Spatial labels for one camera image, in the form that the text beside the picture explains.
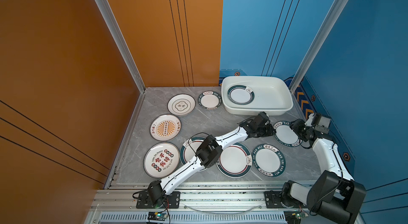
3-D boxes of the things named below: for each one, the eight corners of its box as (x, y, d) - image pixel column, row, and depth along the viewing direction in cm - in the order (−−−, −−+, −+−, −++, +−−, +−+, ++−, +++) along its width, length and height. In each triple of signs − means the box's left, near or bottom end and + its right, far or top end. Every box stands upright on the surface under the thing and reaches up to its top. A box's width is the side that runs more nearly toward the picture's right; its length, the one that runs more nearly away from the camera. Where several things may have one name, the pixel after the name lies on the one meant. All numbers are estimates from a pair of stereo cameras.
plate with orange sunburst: (147, 141, 95) (146, 140, 93) (154, 115, 107) (153, 113, 105) (179, 141, 95) (178, 139, 93) (182, 115, 107) (182, 113, 105)
